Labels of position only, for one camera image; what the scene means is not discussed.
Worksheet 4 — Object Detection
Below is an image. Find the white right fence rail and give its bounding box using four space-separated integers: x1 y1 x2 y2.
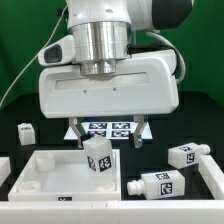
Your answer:
198 155 224 200

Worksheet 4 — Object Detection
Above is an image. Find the white square tabletop tray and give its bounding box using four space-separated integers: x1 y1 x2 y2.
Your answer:
8 150 121 202

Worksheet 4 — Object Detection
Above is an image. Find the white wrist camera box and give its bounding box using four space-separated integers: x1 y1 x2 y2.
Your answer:
38 35 75 66

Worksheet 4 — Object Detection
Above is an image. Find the grey cable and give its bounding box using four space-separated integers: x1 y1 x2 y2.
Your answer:
0 4 69 108

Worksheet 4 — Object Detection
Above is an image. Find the white fence rail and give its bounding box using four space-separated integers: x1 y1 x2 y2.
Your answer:
198 155 224 200
0 200 224 224

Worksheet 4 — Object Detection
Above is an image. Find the small white cube block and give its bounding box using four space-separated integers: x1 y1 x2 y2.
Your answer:
18 123 35 145

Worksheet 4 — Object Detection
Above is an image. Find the white left fence block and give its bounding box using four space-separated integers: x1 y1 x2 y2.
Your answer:
0 157 11 187

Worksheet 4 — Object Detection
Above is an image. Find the white marker sheet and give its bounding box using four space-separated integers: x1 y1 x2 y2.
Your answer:
64 121 153 140

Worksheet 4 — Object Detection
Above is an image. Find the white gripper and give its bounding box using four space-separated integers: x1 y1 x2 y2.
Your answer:
39 50 179 148

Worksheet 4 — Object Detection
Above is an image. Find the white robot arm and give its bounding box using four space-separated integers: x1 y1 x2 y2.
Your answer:
38 0 194 148

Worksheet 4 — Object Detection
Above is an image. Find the white front fence rail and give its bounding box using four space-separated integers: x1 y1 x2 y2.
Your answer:
0 200 224 224

